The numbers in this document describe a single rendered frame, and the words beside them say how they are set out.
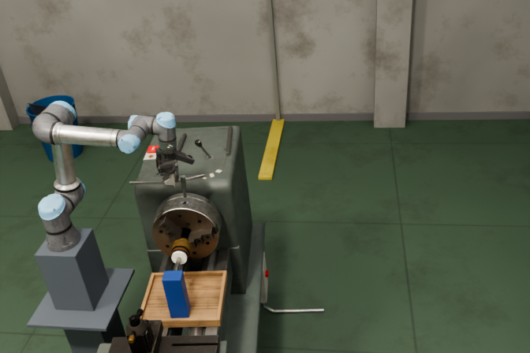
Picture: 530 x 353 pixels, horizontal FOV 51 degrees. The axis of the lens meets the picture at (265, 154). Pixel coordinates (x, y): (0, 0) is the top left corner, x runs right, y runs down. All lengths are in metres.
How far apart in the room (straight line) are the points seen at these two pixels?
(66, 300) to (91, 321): 0.16
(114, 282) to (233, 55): 3.14
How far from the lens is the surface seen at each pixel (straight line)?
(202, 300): 2.57
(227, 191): 2.62
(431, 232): 4.28
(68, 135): 2.33
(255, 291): 3.05
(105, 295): 2.93
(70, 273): 2.73
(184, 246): 2.50
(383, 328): 3.59
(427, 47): 5.46
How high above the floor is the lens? 2.70
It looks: 31 degrees down
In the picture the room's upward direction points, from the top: 5 degrees counter-clockwise
